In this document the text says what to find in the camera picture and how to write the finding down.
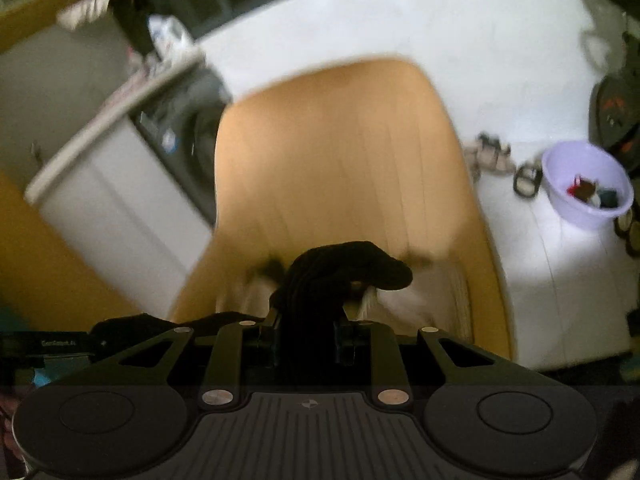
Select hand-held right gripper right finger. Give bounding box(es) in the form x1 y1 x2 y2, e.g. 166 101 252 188
333 309 497 408

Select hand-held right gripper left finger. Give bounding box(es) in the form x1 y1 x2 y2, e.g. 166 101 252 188
119 304 282 409

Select black sweater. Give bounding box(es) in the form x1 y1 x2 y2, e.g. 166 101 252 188
90 241 414 391

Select black garment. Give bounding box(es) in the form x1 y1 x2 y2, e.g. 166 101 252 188
215 260 473 342

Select white cabinet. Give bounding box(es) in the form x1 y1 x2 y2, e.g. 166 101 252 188
25 52 217 302

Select tan chair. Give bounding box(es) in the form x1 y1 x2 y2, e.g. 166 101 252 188
170 58 514 362

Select grey washing machine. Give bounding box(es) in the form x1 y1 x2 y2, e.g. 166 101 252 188
132 67 234 227

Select beige sandals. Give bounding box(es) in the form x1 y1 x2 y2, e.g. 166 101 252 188
464 132 516 177

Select purple plastic basin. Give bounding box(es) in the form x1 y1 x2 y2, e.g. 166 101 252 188
541 141 635 231

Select pile of colourful clips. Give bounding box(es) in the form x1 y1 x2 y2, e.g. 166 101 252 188
567 174 621 209

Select white blue cloth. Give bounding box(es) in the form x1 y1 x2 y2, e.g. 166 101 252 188
147 14 194 59

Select black device orange marks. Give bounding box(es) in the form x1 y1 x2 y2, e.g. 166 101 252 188
590 30 640 167

